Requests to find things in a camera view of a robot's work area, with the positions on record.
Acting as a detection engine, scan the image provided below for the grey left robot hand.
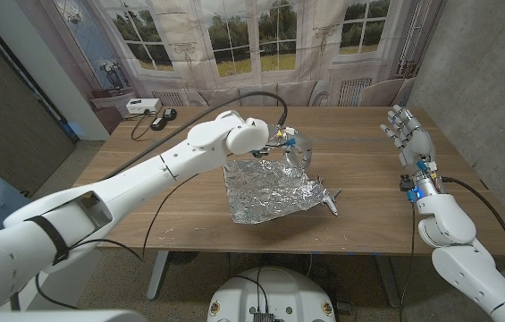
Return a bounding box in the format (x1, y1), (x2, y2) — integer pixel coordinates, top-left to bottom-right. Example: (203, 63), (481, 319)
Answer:
(269, 126), (314, 170)

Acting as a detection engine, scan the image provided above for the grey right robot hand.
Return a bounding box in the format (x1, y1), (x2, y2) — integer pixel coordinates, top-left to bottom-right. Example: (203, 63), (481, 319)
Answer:
(379, 104), (437, 175)

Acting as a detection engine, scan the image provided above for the crinkled aluminium foil sheet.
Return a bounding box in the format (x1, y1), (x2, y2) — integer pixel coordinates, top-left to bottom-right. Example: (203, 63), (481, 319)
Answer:
(223, 158), (330, 225)

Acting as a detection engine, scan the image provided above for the white toy aeroplane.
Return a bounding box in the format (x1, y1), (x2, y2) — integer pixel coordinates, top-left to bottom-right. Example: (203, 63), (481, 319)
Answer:
(316, 174), (342, 217)

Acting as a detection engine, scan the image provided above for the printed window scene backdrop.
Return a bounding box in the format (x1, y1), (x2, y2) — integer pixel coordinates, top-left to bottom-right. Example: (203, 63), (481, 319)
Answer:
(15, 0), (449, 126)

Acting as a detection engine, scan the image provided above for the dark table leg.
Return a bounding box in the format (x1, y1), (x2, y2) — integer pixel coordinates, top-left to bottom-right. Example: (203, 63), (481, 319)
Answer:
(375, 254), (403, 309)

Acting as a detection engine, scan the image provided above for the white robot torso base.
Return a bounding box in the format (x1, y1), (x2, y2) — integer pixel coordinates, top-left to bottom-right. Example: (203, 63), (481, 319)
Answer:
(206, 267), (337, 322)

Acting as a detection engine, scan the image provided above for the white power box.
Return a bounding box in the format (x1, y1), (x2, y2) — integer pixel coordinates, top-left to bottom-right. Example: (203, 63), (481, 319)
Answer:
(125, 97), (163, 115)

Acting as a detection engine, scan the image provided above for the white table leg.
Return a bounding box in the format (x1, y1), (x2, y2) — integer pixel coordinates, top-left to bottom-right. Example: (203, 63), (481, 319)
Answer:
(146, 250), (169, 301)

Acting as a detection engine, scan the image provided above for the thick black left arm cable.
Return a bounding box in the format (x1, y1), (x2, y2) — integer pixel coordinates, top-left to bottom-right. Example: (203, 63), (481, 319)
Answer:
(99, 90), (290, 180)

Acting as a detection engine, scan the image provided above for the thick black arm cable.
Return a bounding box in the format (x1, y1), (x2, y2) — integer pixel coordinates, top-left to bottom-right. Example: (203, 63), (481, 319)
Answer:
(440, 176), (505, 276)
(99, 90), (290, 180)

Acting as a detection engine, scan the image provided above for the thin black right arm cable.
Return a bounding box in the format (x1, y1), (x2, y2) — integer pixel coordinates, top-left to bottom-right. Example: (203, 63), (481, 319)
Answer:
(397, 203), (417, 322)

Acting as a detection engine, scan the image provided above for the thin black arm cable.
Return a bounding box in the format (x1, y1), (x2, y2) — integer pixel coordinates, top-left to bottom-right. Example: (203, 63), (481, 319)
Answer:
(397, 203), (417, 322)
(35, 173), (199, 310)

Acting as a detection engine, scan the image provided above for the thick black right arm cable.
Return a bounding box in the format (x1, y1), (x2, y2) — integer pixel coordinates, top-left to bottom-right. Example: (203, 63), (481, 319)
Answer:
(440, 176), (505, 276)

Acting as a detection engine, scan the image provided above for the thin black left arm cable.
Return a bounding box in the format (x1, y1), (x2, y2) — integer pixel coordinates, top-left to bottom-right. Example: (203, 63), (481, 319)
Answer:
(35, 173), (199, 310)

